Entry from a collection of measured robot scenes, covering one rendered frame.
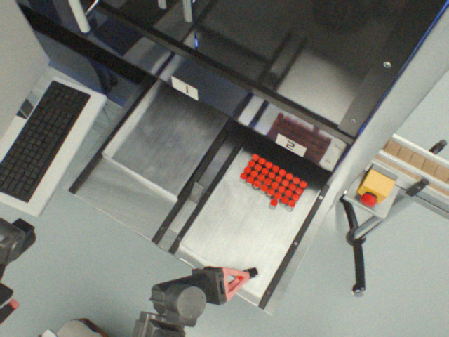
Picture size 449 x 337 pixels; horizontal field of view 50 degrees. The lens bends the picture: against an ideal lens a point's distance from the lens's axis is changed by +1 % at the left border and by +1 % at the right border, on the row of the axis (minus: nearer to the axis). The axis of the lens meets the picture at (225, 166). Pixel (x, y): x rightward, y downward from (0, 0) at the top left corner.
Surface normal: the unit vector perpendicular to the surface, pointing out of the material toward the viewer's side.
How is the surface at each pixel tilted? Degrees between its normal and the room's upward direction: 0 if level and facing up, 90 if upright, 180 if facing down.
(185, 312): 33
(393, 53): 90
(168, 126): 0
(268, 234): 0
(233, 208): 0
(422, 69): 90
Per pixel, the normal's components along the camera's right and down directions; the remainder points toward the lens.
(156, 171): 0.02, -0.36
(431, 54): -0.51, 0.80
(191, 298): 0.52, -0.11
